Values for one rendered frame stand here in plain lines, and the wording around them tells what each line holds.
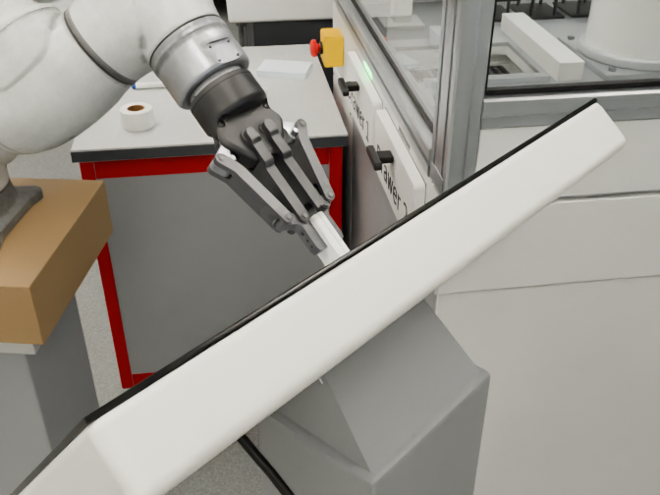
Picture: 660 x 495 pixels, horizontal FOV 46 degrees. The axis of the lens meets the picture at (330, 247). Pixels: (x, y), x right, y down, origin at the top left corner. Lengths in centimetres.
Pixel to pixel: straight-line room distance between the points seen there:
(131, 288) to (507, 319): 98
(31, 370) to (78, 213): 25
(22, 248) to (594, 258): 82
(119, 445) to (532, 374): 97
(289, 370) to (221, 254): 141
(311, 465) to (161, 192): 120
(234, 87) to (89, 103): 17
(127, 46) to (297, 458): 45
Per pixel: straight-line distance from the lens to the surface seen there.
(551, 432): 139
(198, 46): 80
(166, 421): 38
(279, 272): 186
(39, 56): 87
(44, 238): 120
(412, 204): 114
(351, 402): 58
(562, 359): 128
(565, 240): 114
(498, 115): 102
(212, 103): 79
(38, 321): 113
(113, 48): 84
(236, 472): 195
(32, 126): 89
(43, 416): 136
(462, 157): 102
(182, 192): 174
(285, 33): 235
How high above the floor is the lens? 145
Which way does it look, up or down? 32 degrees down
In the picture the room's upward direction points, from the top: straight up
